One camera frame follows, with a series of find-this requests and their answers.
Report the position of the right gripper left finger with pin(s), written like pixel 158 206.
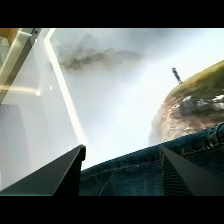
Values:
pixel 56 176

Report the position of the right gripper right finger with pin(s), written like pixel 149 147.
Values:
pixel 186 180

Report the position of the dark blue jeans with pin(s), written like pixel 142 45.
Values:
pixel 133 176

